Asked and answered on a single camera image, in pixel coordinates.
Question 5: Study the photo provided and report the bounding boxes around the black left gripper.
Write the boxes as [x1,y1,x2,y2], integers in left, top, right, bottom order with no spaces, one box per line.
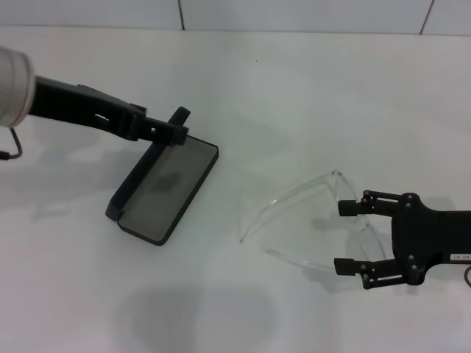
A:
[29,75,190,148]

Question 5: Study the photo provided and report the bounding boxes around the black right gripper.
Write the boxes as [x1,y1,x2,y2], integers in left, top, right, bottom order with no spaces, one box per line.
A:
[333,189,471,290]

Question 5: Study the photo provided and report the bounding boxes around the black glasses case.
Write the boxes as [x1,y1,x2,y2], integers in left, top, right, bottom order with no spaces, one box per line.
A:
[105,106,220,247]

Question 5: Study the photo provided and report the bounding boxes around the clear white glasses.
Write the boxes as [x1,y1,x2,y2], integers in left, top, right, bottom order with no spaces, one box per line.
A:
[237,168,386,270]

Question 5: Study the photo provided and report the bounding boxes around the dark left gripper cable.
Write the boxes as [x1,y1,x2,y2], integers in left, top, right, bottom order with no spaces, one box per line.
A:
[0,126,22,161]

